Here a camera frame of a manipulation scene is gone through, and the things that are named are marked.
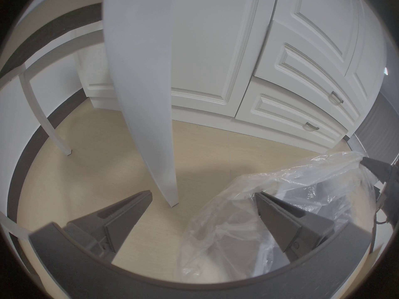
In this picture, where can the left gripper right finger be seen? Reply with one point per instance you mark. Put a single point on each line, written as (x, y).
(290, 226)

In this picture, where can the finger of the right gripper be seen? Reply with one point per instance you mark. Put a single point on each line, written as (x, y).
(382, 170)

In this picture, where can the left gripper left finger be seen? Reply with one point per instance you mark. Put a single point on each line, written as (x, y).
(118, 223)

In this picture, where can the clear plastic bag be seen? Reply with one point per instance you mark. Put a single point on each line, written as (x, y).
(218, 223)

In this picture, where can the pale grey trash bin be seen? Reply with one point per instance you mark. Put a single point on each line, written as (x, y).
(330, 198)

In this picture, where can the white chair grey cushions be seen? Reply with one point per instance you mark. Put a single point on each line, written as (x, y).
(146, 73)

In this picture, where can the white wardrobe with drawers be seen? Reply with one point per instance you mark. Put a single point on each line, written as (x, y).
(218, 42)

